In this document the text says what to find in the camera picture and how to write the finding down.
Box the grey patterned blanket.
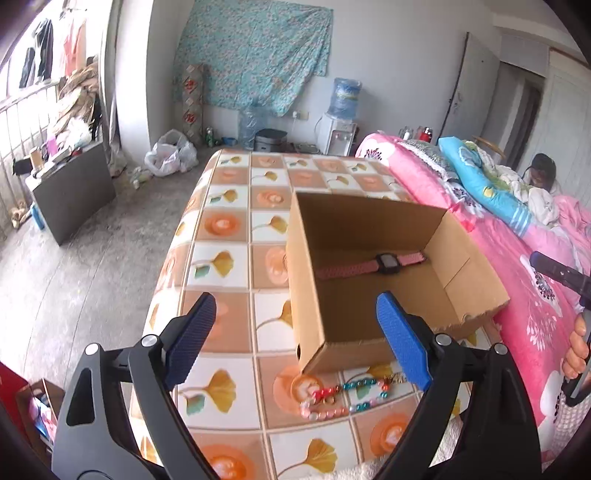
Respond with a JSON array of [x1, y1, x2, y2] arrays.
[[397, 138, 462, 182]]

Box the white crumpled quilt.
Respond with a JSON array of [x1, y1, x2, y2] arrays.
[[499, 164, 561, 227]]

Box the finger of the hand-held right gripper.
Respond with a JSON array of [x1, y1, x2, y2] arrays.
[[529, 250, 591, 296]]

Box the pile of household clutter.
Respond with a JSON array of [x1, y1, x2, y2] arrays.
[[46, 55, 103, 155]]

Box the brown cardboard box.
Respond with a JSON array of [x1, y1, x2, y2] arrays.
[[285, 191, 511, 376]]

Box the pink strap digital watch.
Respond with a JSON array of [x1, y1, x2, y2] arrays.
[[315, 250, 428, 281]]

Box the person's right hand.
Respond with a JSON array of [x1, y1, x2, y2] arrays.
[[561, 314, 590, 380]]

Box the clear blue water jug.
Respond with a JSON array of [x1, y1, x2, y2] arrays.
[[238, 106, 269, 152]]

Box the red patterned hanging scroll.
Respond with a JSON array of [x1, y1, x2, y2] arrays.
[[181, 64, 205, 146]]

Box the blue patterned quilt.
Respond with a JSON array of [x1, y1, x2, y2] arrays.
[[438, 136, 561, 238]]

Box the dark grey cabinet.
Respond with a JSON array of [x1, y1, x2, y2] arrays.
[[25, 141, 117, 246]]

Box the white water dispenser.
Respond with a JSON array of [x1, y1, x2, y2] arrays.
[[316, 112, 358, 156]]

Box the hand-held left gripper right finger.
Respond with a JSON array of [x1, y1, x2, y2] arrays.
[[376, 291, 541, 480]]

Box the dark hanging clothes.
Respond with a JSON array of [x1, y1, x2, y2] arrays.
[[18, 18, 54, 88]]

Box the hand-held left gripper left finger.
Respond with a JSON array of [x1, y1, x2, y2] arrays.
[[52, 292, 218, 480]]

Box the white plastic bag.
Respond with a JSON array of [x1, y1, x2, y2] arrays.
[[144, 129, 199, 177]]

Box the brown paper bag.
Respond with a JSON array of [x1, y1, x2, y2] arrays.
[[16, 378, 68, 455]]

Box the pink hanging garment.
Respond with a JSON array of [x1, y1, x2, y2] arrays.
[[62, 14, 88, 77]]

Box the orange tile pattern tablecloth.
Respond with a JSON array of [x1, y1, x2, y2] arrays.
[[131, 148, 509, 480]]

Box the grey rice cooker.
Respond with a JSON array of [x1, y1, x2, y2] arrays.
[[254, 129, 288, 153]]

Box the red gift bag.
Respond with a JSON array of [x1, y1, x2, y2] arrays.
[[0, 361, 33, 444]]

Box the metal window railing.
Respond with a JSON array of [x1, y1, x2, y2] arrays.
[[0, 78, 61, 232]]

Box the multicolour bead bracelet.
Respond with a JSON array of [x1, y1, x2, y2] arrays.
[[300, 377, 393, 421]]

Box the white door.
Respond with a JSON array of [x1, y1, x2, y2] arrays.
[[438, 32, 502, 153]]

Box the teal floral wall cloth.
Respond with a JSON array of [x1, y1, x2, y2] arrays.
[[173, 0, 334, 117]]

